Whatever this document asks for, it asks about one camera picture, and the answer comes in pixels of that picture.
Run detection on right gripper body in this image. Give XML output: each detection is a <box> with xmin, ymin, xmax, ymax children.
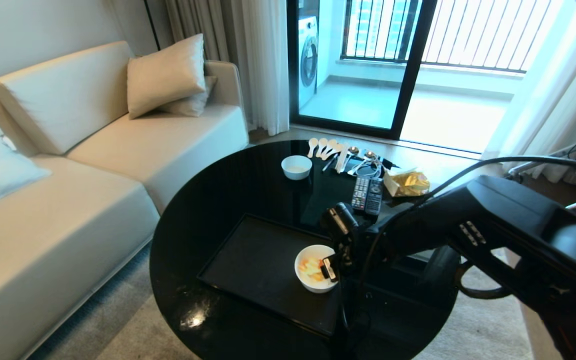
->
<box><xmin>335</xmin><ymin>235</ymin><xmax>370</xmax><ymax>281</ymax></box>

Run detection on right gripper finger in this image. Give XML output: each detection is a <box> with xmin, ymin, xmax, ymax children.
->
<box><xmin>319</xmin><ymin>254</ymin><xmax>340</xmax><ymax>284</ymax></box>

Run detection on white bowl with food scraps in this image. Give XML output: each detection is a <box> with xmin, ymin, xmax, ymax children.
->
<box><xmin>294</xmin><ymin>244</ymin><xmax>341</xmax><ymax>294</ymax></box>

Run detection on yellow food scraps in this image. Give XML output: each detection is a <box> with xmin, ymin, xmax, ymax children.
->
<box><xmin>298</xmin><ymin>257</ymin><xmax>325</xmax><ymax>282</ymax></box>

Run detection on black rectangular tray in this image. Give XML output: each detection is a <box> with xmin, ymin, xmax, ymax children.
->
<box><xmin>197</xmin><ymin>213</ymin><xmax>350</xmax><ymax>339</ymax></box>

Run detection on empty white bowl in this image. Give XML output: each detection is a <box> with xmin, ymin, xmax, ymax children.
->
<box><xmin>281</xmin><ymin>155</ymin><xmax>313</xmax><ymax>181</ymax></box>

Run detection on grey remote control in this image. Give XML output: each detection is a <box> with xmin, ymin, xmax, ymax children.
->
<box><xmin>350</xmin><ymin>176</ymin><xmax>372</xmax><ymax>211</ymax></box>

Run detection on black remote control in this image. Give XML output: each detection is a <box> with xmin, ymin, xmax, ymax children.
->
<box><xmin>364</xmin><ymin>177</ymin><xmax>385</xmax><ymax>217</ymax></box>

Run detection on gold foil snack bag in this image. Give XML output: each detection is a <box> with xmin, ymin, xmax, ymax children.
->
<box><xmin>382</xmin><ymin>168</ymin><xmax>431</xmax><ymax>198</ymax></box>

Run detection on round black glossy table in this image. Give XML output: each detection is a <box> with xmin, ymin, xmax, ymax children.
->
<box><xmin>149</xmin><ymin>139</ymin><xmax>462</xmax><ymax>360</ymax></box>

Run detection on white washing machine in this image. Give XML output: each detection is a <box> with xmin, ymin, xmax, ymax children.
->
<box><xmin>297</xmin><ymin>15</ymin><xmax>320</xmax><ymax>109</ymax></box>

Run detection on small beige pillow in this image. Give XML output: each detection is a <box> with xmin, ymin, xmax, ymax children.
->
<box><xmin>157</xmin><ymin>75</ymin><xmax>218</xmax><ymax>118</ymax></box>

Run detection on white sheer curtain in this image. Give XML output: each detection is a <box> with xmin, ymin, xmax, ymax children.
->
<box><xmin>482</xmin><ymin>0</ymin><xmax>576</xmax><ymax>168</ymax></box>
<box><xmin>239</xmin><ymin>0</ymin><xmax>291</xmax><ymax>137</ymax></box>

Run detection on beige sofa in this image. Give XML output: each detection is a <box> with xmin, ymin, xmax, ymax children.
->
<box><xmin>0</xmin><ymin>40</ymin><xmax>250</xmax><ymax>360</ymax></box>

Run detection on black balcony railing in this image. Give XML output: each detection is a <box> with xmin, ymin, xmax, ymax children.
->
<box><xmin>340</xmin><ymin>0</ymin><xmax>555</xmax><ymax>75</ymax></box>

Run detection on large beige pillow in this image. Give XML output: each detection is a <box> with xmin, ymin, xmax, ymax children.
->
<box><xmin>126</xmin><ymin>33</ymin><xmax>208</xmax><ymax>120</ymax></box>

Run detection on grey curtain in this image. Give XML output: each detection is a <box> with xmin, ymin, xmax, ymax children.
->
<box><xmin>164</xmin><ymin>0</ymin><xmax>250</xmax><ymax>65</ymax></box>

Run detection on white coiled cable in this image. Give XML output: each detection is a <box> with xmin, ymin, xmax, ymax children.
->
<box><xmin>347</xmin><ymin>158</ymin><xmax>384</xmax><ymax>180</ymax></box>

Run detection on black cable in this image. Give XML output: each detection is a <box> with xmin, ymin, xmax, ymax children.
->
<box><xmin>455</xmin><ymin>259</ymin><xmax>513</xmax><ymax>300</ymax></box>

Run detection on black sliding door frame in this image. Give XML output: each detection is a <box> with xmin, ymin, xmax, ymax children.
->
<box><xmin>286</xmin><ymin>0</ymin><xmax>439</xmax><ymax>141</ymax></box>

